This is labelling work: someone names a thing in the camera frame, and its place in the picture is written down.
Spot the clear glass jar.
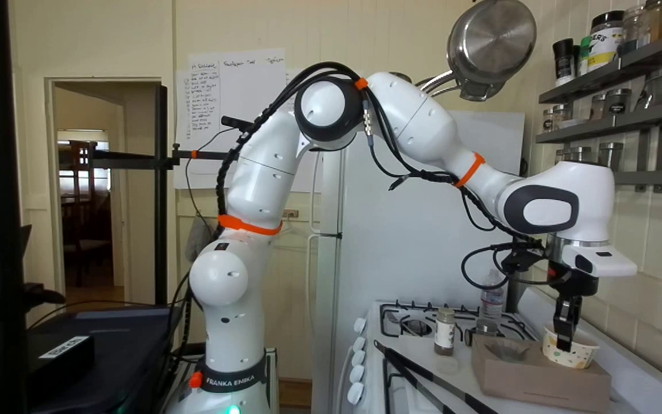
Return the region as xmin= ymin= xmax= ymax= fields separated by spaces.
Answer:
xmin=637 ymin=0 xmax=662 ymax=48

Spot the black equipment case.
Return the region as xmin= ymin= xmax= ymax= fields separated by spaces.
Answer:
xmin=24 ymin=306 xmax=184 ymax=414

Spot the small metal lid spice jar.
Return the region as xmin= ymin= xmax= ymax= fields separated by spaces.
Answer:
xmin=595 ymin=141 xmax=626 ymax=165
xmin=544 ymin=102 xmax=567 ymax=130
xmin=553 ymin=146 xmax=580 ymax=169

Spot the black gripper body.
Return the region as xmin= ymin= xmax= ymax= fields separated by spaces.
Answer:
xmin=549 ymin=263 xmax=603 ymax=305

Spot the black camera stand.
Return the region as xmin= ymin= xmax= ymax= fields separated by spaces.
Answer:
xmin=87 ymin=83 xmax=260 ymax=308

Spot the handwritten paper sheet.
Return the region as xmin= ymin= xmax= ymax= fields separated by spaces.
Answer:
xmin=184 ymin=48 xmax=291 ymax=192

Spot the metal spice rack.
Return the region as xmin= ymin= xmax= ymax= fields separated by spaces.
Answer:
xmin=533 ymin=22 xmax=662 ymax=194

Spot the green lid spice jar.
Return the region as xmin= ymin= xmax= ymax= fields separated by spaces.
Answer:
xmin=576 ymin=37 xmax=595 ymax=76

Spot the hanging steel pot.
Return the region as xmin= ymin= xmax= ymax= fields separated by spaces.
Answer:
xmin=413 ymin=0 xmax=541 ymax=104

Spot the white gas stove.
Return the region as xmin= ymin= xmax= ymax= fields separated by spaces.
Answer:
xmin=338 ymin=285 xmax=662 ymax=414

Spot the white refrigerator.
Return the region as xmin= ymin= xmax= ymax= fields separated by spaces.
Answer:
xmin=310 ymin=106 xmax=527 ymax=414

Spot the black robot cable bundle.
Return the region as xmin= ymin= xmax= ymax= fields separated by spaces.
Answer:
xmin=213 ymin=62 xmax=556 ymax=294

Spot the speckled paper cup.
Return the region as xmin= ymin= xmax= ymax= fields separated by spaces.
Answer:
xmin=541 ymin=324 xmax=603 ymax=374

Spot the white label black lid jar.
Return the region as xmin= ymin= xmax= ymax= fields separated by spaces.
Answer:
xmin=586 ymin=10 xmax=627 ymax=76

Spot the clear plastic water bottle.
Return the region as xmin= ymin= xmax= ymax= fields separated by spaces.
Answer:
xmin=478 ymin=267 xmax=507 ymax=328

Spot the white tray board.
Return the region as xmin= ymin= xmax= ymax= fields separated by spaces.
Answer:
xmin=373 ymin=331 xmax=617 ymax=414

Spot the black box white label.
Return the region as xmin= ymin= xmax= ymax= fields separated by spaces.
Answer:
xmin=27 ymin=331 xmax=96 ymax=386

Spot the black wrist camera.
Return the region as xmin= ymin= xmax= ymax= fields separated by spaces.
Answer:
xmin=502 ymin=246 xmax=552 ymax=313

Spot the small labelled spice bottle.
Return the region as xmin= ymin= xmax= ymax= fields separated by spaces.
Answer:
xmin=432 ymin=305 xmax=458 ymax=356

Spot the dark spice jar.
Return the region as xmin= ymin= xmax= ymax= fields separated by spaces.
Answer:
xmin=552 ymin=37 xmax=580 ymax=88

